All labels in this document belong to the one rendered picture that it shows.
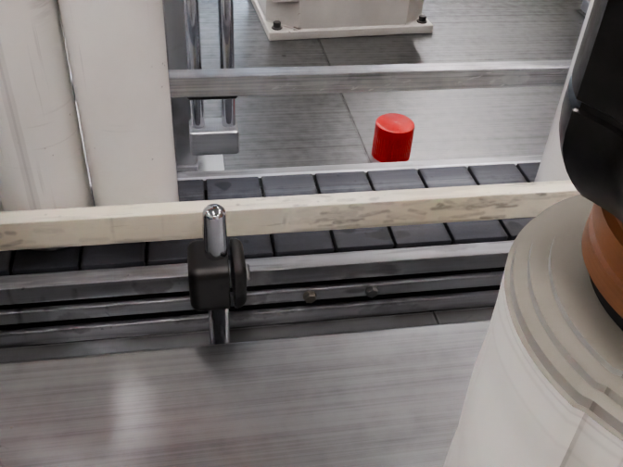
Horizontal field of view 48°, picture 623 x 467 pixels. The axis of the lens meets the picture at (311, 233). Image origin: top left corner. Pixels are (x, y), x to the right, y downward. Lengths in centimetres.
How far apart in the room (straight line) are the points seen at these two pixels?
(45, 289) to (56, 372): 7
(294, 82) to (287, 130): 20
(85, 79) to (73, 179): 6
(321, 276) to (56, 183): 16
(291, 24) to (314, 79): 38
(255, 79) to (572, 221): 31
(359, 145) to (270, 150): 8
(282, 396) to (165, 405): 6
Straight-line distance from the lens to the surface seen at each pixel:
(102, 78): 38
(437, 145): 64
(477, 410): 16
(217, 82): 44
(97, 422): 35
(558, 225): 16
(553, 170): 49
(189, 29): 47
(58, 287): 42
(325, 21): 83
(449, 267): 45
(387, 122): 60
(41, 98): 39
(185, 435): 34
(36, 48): 38
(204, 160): 59
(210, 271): 35
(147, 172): 41
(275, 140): 63
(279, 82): 44
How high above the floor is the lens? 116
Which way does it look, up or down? 39 degrees down
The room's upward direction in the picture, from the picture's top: 4 degrees clockwise
